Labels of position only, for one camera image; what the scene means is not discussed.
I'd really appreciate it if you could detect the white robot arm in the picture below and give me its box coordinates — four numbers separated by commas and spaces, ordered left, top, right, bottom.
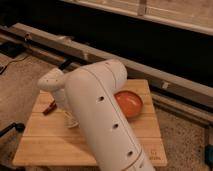
38, 59, 155, 171

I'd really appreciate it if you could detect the wooden board table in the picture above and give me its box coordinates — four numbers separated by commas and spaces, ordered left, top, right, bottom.
13, 79, 167, 167

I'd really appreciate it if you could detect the orange bowl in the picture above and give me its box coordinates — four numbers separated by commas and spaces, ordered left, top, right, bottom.
115, 90, 143, 118

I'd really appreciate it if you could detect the blue object at edge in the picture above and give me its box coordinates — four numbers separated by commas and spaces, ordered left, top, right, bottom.
205, 145, 213, 167

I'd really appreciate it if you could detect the red-brown handled tool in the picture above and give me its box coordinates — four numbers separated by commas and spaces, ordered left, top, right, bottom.
43, 102, 57, 115

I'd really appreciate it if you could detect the black clamp handle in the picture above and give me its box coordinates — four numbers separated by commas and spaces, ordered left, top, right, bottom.
0, 122, 25, 137

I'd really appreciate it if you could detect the black cable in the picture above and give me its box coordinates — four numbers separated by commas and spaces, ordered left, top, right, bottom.
0, 53, 31, 75

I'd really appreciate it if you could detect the grey metal rail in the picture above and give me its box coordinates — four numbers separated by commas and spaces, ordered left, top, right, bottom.
0, 23, 213, 125

